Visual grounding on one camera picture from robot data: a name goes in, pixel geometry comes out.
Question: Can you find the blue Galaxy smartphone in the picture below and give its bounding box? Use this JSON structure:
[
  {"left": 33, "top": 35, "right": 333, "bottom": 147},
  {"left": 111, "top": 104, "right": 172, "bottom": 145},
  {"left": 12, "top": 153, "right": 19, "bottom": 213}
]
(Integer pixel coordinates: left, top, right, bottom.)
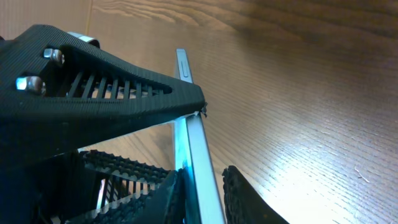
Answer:
[{"left": 172, "top": 48, "right": 227, "bottom": 224}]

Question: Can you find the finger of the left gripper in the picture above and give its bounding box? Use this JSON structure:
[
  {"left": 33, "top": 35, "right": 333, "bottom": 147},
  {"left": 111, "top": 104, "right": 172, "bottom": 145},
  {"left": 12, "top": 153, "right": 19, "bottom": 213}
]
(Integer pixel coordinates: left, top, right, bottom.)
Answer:
[{"left": 66, "top": 150, "right": 186, "bottom": 223}]

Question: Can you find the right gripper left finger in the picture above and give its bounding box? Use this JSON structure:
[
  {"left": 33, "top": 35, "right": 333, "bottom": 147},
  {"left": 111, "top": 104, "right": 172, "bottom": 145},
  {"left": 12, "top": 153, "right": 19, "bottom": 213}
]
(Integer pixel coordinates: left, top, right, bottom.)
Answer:
[{"left": 1, "top": 24, "right": 205, "bottom": 168}]

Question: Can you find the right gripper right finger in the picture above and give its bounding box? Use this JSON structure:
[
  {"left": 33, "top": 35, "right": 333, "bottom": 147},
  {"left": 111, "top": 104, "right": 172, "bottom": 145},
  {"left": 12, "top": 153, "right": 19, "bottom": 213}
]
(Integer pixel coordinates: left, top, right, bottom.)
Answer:
[{"left": 222, "top": 166, "right": 288, "bottom": 224}]

